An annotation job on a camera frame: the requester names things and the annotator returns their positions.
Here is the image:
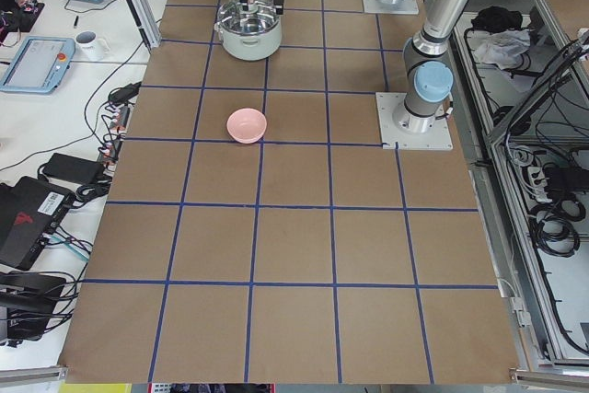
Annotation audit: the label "pink bowl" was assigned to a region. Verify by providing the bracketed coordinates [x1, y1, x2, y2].
[226, 108, 267, 144]

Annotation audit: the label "blue teach pendant near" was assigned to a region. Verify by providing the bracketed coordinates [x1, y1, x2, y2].
[1, 36, 75, 95]

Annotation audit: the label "black computer box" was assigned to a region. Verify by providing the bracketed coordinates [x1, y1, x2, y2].
[1, 176, 75, 271]

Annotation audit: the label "black power brick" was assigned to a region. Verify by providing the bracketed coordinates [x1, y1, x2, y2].
[37, 153, 105, 184]

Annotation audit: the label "crumpled white cloth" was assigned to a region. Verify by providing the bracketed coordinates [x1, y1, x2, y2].
[473, 30, 533, 92]

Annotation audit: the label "coiled black cables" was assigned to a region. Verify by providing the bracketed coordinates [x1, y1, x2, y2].
[526, 208, 583, 259]

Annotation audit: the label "white mug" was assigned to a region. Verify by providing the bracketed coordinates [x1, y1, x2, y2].
[75, 30, 110, 62]

